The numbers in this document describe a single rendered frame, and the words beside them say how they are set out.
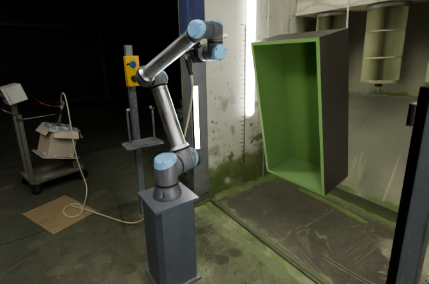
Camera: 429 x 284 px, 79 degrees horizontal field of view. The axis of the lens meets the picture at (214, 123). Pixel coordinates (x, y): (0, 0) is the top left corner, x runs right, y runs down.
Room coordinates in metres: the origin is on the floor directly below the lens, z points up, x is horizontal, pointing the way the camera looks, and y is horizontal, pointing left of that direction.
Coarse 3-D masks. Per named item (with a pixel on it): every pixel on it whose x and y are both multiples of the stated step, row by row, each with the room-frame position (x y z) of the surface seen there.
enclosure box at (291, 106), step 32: (320, 32) 1.93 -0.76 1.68; (256, 64) 2.20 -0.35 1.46; (288, 64) 2.34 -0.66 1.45; (320, 64) 1.70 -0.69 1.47; (288, 96) 2.40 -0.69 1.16; (320, 96) 1.73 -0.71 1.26; (288, 128) 2.46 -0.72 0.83; (320, 128) 1.76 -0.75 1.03; (288, 160) 2.42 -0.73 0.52; (320, 160) 1.80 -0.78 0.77; (320, 192) 1.85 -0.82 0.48
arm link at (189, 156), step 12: (156, 84) 1.77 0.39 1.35; (156, 96) 1.76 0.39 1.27; (168, 96) 1.78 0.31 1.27; (168, 108) 1.74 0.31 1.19; (168, 120) 1.72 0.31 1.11; (168, 132) 1.71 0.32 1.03; (180, 132) 1.73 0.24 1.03; (180, 144) 1.69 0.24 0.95; (180, 156) 1.63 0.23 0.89; (192, 156) 1.69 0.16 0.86
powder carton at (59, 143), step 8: (40, 128) 3.12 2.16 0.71; (48, 128) 2.99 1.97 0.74; (56, 128) 2.99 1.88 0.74; (64, 128) 3.06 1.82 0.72; (72, 128) 3.15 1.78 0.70; (40, 136) 3.18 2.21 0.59; (48, 136) 3.02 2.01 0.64; (56, 136) 2.95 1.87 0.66; (64, 136) 3.02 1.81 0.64; (80, 136) 3.24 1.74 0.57; (40, 144) 3.12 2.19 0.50; (48, 144) 2.96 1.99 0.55; (56, 144) 2.99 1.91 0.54; (64, 144) 3.05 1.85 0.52; (72, 144) 3.12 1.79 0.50; (48, 152) 2.92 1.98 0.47; (56, 152) 2.98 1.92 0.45; (64, 152) 3.04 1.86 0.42; (72, 152) 3.11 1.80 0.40
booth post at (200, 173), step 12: (180, 0) 2.52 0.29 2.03; (192, 0) 2.46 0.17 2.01; (180, 12) 2.53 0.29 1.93; (192, 12) 2.46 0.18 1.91; (180, 24) 2.54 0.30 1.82; (180, 60) 2.57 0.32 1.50; (204, 72) 2.52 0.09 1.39; (204, 84) 2.52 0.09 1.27; (204, 96) 2.51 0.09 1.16; (204, 108) 2.51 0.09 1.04; (192, 120) 2.43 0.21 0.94; (204, 120) 2.51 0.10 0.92; (192, 132) 2.43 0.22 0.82; (204, 132) 2.51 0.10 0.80; (192, 144) 2.43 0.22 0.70; (204, 144) 2.51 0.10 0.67; (204, 156) 2.50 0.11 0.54; (192, 168) 2.45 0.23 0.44; (204, 168) 2.50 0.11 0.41; (192, 180) 2.45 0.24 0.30; (204, 180) 2.50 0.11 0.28; (204, 192) 2.50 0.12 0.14
